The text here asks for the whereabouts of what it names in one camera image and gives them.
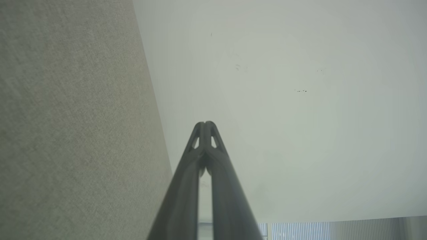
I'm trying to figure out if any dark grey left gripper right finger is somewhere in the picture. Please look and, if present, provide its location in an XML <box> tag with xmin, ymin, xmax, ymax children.
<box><xmin>206</xmin><ymin>121</ymin><xmax>264</xmax><ymax>240</ymax></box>

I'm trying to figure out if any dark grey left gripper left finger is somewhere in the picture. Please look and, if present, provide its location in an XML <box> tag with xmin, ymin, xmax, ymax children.
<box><xmin>147</xmin><ymin>122</ymin><xmax>205</xmax><ymax>240</ymax></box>

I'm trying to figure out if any white ribbed panel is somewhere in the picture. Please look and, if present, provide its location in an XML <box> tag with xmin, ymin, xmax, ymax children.
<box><xmin>258</xmin><ymin>216</ymin><xmax>427</xmax><ymax>240</ymax></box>

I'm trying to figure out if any grey fabric sofa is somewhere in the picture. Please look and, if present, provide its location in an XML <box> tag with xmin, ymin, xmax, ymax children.
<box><xmin>0</xmin><ymin>0</ymin><xmax>174</xmax><ymax>240</ymax></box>

